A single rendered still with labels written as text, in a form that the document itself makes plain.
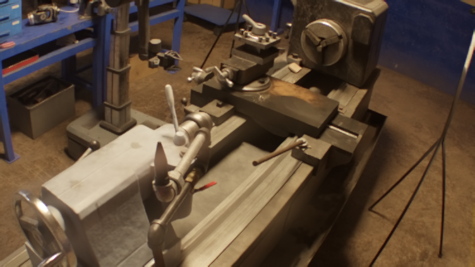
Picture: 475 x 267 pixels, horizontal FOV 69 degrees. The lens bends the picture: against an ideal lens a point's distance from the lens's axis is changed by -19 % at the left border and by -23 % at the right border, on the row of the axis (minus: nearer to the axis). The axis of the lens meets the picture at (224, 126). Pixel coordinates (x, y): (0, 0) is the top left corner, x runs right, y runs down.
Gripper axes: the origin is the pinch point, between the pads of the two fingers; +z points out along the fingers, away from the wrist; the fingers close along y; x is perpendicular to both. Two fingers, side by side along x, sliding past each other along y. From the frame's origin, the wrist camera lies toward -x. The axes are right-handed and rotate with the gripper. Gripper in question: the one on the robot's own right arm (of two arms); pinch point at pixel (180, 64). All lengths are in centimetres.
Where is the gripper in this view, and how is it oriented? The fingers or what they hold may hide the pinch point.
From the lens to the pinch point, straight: 228.3
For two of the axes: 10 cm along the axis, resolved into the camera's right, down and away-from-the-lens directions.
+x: 5.2, -4.1, 7.5
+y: 1.0, -8.4, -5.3
